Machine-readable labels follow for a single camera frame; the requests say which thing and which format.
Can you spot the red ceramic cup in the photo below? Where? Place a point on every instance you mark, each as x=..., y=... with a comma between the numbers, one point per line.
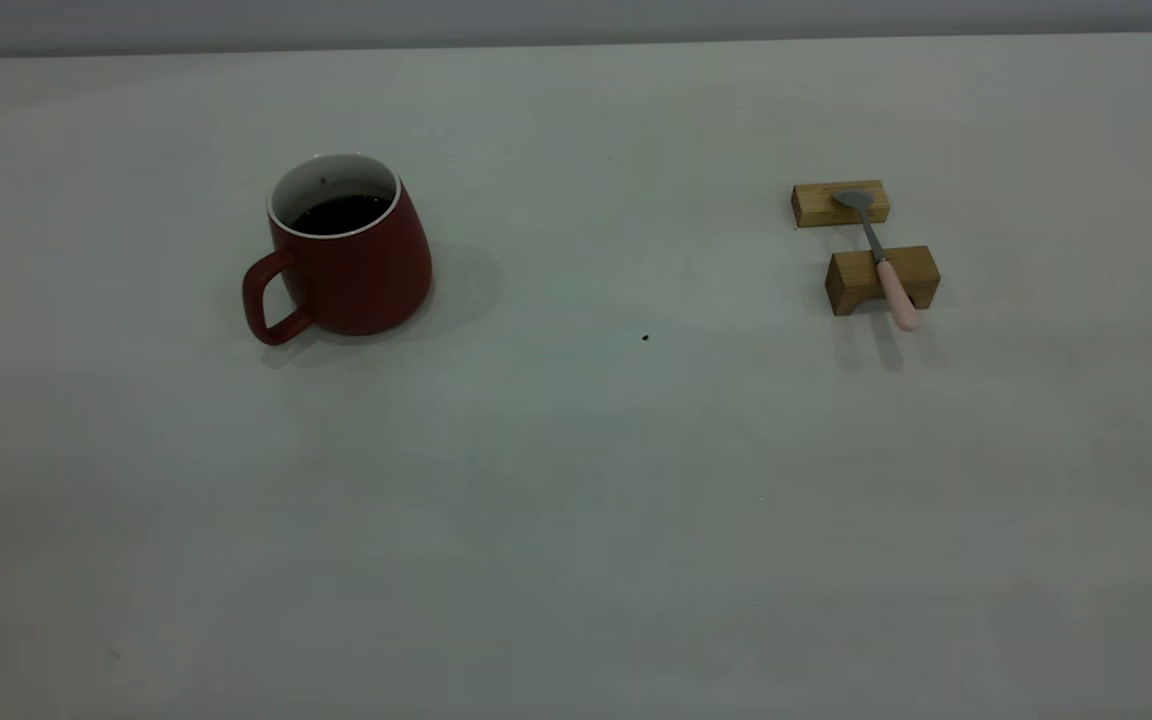
x=356, y=280

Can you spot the arched wooden block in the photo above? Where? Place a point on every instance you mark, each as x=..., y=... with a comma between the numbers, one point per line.
x=851, y=280

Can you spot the flat rectangular wooden block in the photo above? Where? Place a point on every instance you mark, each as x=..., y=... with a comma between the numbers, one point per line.
x=814, y=204

